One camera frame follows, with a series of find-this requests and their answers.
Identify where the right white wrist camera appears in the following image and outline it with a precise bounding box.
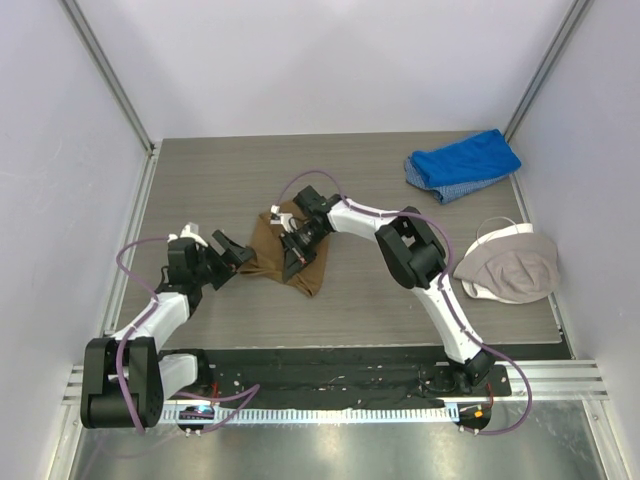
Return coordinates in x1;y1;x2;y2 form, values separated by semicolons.
269;205;296;233

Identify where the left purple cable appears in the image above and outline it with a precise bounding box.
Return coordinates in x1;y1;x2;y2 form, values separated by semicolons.
114;235;261;436

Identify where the right aluminium frame post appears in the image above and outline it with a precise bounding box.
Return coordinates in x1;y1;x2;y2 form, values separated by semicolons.
503;0;594;144

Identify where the blue folded cloth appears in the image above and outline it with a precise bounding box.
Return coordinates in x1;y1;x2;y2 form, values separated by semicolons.
409;129;521;188

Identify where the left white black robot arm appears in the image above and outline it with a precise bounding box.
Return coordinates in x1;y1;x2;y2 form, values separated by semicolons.
80;224;255;432

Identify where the blue white checkered cloth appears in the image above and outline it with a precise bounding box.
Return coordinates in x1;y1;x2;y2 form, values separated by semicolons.
404;158;505;205

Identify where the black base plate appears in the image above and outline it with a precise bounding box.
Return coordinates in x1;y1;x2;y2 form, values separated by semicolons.
159;344;574;409

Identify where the front aluminium rail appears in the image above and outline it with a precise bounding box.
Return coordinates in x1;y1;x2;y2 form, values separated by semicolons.
62;360;609;406

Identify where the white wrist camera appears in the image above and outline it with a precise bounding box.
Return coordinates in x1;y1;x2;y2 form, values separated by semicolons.
167;222;209;247
269;205;296;233

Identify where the slotted white cable duct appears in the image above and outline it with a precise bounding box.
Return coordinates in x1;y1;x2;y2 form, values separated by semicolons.
159;402;459;426

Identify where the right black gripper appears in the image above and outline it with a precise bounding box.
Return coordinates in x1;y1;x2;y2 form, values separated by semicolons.
280;222;330;281

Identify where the aluminium frame post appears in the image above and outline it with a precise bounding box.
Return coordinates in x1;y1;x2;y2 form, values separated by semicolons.
503;0;594;144
59;0;154;155

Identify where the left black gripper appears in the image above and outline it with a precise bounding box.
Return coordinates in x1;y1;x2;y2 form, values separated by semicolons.
191;231;253;289

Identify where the grey white cap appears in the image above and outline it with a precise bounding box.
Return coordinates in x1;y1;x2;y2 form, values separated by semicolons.
453;217;560;305

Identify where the brown cloth napkin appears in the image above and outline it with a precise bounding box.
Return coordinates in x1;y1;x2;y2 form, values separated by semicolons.
240;200;333;298

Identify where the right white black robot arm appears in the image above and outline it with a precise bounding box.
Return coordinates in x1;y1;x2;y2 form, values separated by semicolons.
269;186;495;395

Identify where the left aluminium frame post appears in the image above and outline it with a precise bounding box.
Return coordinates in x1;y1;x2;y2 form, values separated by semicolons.
59;0;154;155

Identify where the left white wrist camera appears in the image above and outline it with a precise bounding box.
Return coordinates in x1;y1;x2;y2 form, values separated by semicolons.
167;222;209;247

